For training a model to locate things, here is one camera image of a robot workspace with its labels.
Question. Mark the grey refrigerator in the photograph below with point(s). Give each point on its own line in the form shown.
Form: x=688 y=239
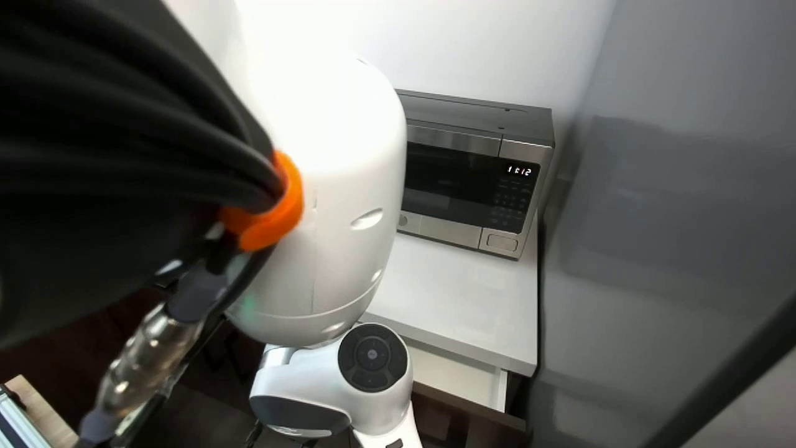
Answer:
x=662 y=233

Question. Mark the stainless steel microwave oven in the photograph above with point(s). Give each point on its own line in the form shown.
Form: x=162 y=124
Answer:
x=464 y=183

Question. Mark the dark wood base cabinet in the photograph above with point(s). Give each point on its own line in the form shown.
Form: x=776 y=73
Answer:
x=474 y=425

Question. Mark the wooden robot cart board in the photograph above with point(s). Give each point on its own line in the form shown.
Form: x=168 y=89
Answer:
x=39 y=415

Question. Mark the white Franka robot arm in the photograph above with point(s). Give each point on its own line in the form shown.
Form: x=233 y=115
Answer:
x=331 y=183

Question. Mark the wood drawer with white interior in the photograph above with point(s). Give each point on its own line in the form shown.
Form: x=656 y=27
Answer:
x=460 y=376

